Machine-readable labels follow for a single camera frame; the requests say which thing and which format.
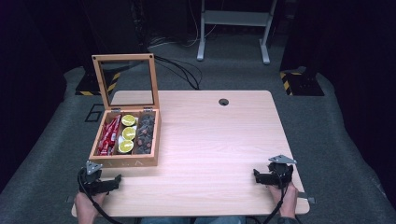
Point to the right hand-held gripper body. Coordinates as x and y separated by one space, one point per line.
281 171

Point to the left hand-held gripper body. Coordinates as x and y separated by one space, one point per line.
91 175

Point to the person's left hand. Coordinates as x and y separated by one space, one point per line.
88 205

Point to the person's right hand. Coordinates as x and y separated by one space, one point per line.
288 199

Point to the wooden box with glass lid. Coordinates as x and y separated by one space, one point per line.
124 160

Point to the yellow-green lidded capsule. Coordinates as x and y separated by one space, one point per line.
126 146
129 133
128 120

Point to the pile of red packets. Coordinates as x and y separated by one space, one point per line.
107 137

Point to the pile of dark round capsules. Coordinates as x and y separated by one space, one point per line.
145 133

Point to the yellow-black striped stand base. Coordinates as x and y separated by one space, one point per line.
300 82
90 85

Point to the grey metal table bracket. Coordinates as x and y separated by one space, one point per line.
69 199
306 197

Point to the white metal stand frame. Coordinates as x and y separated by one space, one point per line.
233 18

